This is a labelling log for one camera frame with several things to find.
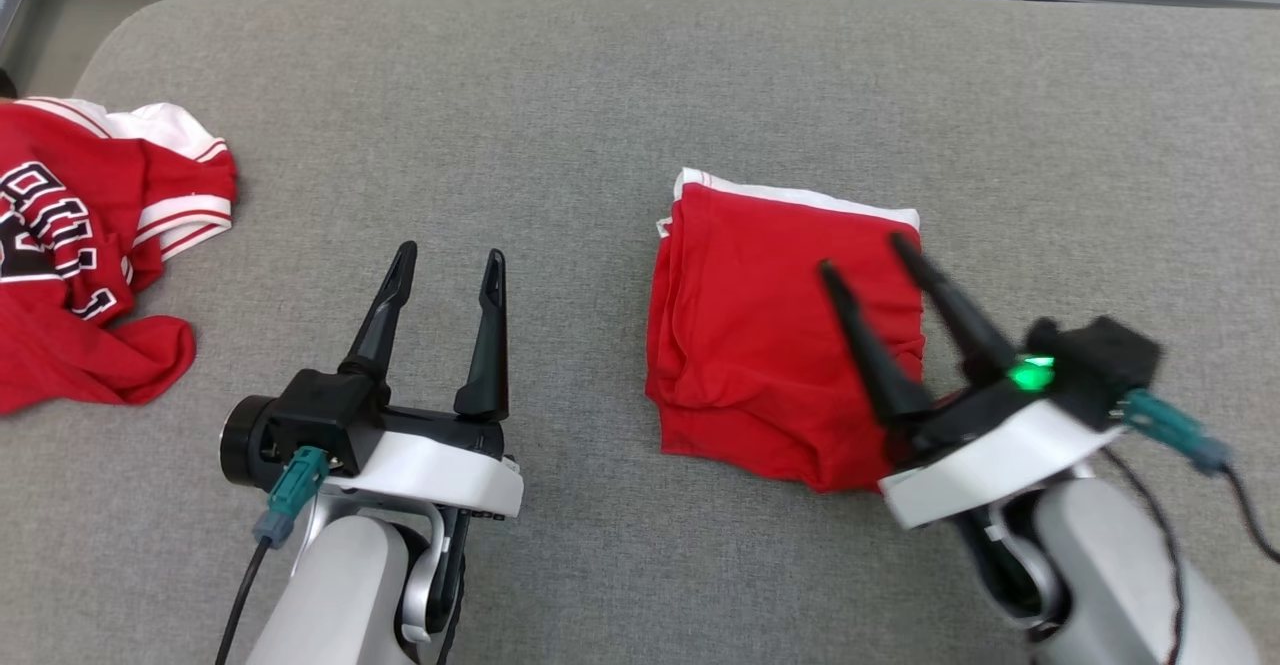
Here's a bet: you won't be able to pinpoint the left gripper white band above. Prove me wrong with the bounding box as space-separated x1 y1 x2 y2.
324 240 525 520

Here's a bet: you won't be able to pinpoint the red shorts with white stripes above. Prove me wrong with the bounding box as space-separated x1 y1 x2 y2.
645 166 927 495

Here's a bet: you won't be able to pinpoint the black cable with teal plug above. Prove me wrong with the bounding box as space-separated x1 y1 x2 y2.
214 446 332 665
1119 387 1280 565

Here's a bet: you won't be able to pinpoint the grey fabric padded surface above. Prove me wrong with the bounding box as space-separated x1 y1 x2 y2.
0 0 1280 665

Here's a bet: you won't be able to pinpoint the thin black wire bundle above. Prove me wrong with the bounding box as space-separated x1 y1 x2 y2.
1100 448 1193 665

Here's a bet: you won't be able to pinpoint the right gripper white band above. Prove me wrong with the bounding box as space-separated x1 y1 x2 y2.
817 231 1127 532

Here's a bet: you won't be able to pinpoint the red basketball jersey white trim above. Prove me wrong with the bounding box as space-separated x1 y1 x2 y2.
0 96 239 417

